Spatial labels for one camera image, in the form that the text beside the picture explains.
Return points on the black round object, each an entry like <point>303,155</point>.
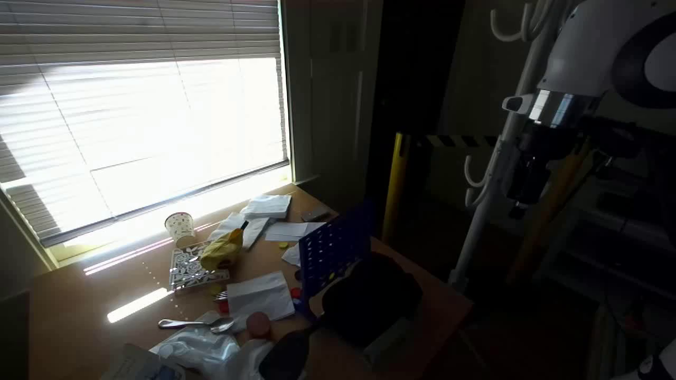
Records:
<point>286,358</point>

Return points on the large white paper napkin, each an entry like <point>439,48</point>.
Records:
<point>257,296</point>

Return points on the patterned foil packet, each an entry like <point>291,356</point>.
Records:
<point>186,271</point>

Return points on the white coat hanger stand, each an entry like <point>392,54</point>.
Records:
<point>492,182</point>

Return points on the white paper sheet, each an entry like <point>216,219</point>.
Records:
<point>288,231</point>

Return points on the pink round lid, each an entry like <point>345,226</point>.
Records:
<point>257,323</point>

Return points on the white envelope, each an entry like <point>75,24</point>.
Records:
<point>253,231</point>

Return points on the blue connect four grid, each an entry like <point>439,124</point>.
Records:
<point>329,249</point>

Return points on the small yellow game disc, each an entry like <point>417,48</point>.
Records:
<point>284,246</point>

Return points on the small white paper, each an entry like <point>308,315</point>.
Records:
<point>291,254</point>

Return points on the orange wooden pole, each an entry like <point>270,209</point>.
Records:
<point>542,219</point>

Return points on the gray stapler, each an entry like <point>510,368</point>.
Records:
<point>394,347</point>

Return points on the yellow pole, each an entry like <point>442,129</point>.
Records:
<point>394,182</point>

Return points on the metal spoon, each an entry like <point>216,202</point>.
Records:
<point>224,325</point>
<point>175,323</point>

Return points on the yellow black striped bar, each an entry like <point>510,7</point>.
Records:
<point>450,141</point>

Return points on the white slatted window blind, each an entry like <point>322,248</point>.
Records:
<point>139,106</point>

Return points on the white booklet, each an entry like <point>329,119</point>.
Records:
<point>267,207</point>

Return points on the white rounded object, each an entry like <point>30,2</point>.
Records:
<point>657,366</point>

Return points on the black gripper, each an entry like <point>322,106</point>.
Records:
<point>539,169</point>

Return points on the dark metal shelf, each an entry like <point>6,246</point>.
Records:
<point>633,232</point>

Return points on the yellow snack bag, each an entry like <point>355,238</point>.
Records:
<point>222,248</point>

